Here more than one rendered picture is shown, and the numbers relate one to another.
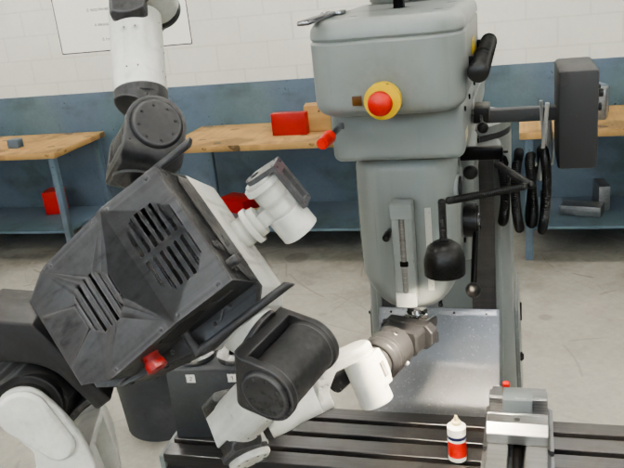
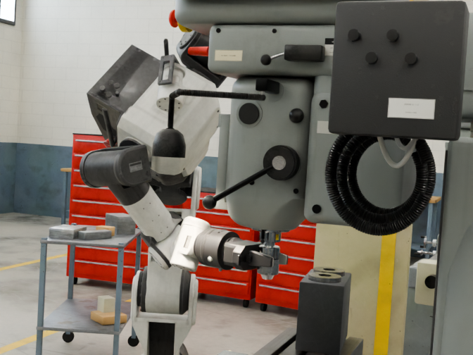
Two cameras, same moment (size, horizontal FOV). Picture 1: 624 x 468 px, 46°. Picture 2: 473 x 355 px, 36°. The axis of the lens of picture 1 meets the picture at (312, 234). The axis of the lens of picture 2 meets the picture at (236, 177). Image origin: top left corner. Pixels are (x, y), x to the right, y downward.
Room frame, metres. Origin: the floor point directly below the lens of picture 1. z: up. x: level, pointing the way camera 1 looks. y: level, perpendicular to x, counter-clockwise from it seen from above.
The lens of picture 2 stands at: (1.44, -1.80, 1.50)
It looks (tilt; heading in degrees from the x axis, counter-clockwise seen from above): 3 degrees down; 94
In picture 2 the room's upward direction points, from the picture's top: 4 degrees clockwise
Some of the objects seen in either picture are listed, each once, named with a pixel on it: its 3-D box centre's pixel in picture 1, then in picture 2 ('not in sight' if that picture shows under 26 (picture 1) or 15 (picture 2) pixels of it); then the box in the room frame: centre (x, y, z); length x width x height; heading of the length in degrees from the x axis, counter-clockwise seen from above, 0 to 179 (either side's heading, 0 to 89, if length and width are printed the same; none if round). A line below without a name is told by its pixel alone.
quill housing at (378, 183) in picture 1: (412, 221); (276, 153); (1.43, -0.21, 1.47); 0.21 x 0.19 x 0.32; 73
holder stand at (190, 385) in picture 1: (221, 388); (324, 307); (1.58, 0.26, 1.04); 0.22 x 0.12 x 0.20; 80
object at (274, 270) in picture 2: not in sight; (268, 261); (1.42, -0.20, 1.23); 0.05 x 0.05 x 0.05
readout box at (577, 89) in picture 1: (578, 110); (397, 70); (1.61, -0.61, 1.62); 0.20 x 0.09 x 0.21; 163
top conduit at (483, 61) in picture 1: (482, 54); not in sight; (1.41, -0.35, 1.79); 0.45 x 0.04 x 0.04; 163
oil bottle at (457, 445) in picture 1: (456, 436); not in sight; (1.35, -0.26, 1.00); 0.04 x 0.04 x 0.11
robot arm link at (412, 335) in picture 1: (398, 343); (236, 253); (1.35, -0.15, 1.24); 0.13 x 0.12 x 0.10; 55
